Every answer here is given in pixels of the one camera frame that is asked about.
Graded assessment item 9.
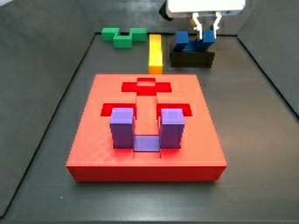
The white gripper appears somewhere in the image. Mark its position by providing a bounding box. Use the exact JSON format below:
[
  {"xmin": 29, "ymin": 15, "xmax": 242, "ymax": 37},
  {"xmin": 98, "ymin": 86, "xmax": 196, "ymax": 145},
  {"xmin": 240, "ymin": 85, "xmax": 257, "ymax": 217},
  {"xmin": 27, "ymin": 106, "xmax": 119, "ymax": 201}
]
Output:
[{"xmin": 158, "ymin": 0, "xmax": 246, "ymax": 40}]

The blue U-shaped block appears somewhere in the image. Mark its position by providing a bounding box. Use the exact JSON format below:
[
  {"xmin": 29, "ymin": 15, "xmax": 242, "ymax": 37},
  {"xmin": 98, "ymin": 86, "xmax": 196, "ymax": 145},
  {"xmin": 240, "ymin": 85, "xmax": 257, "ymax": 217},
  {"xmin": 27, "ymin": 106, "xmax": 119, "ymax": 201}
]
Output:
[{"xmin": 169, "ymin": 30, "xmax": 214, "ymax": 52}]

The black angled fixture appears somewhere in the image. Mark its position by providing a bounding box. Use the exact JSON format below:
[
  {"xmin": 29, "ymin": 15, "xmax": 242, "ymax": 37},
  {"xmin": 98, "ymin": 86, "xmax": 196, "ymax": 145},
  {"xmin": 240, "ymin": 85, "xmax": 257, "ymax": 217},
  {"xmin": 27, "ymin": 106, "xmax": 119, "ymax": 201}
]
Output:
[{"xmin": 169, "ymin": 40, "xmax": 214, "ymax": 68}]

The yellow long bar block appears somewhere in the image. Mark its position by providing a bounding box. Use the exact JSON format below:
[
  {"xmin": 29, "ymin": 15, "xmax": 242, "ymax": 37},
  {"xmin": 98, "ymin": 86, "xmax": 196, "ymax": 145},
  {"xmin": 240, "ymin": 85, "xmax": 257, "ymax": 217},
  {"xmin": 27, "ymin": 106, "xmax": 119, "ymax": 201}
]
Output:
[{"xmin": 148, "ymin": 34, "xmax": 164, "ymax": 74}]

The green stepped block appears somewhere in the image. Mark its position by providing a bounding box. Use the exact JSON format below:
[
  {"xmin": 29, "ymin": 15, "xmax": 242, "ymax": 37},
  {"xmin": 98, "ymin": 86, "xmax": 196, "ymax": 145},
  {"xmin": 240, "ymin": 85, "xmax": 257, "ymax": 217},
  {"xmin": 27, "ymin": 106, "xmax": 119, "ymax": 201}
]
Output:
[{"xmin": 101, "ymin": 27, "xmax": 146, "ymax": 49}]

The purple U-shaped block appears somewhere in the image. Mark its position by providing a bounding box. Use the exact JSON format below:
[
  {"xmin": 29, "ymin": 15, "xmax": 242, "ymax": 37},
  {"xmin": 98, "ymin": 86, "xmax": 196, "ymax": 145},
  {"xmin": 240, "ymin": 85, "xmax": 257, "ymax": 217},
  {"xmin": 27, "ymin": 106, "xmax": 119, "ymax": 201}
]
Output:
[{"xmin": 109, "ymin": 108, "xmax": 184, "ymax": 152}]

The red base block with slots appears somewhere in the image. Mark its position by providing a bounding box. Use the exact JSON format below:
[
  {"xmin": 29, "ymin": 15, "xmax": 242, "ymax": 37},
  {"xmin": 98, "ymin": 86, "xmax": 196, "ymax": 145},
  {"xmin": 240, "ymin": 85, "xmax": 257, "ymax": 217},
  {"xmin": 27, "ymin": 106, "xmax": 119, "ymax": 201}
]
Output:
[{"xmin": 66, "ymin": 74, "xmax": 226, "ymax": 182}]

